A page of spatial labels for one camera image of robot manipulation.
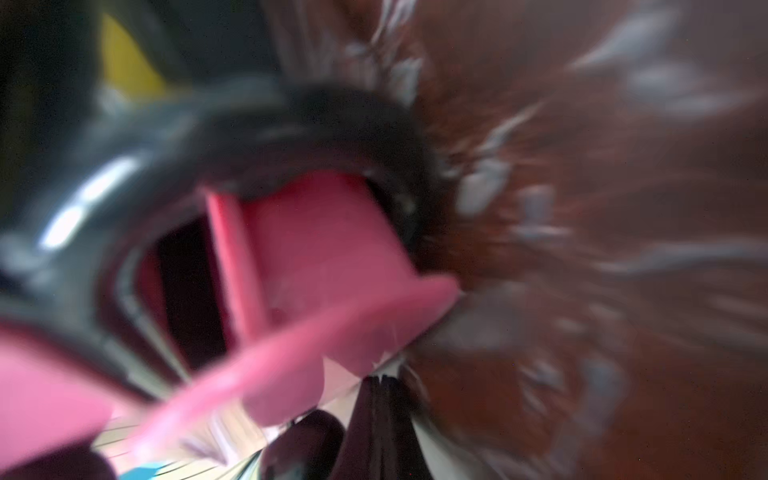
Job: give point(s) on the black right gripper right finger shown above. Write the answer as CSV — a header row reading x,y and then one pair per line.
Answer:
x,y
401,455

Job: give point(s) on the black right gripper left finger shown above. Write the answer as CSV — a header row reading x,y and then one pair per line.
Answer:
x,y
356,455

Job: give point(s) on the pink bottom drawer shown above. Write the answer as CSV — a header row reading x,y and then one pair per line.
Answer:
x,y
319,292

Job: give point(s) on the black drawer cabinet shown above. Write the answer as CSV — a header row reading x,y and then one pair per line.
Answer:
x,y
84,194

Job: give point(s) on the black bottom drawer knob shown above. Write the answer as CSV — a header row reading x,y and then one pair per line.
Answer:
x,y
306,450

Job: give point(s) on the yellow black toolbox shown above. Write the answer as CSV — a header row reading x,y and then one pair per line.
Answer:
x,y
125,68

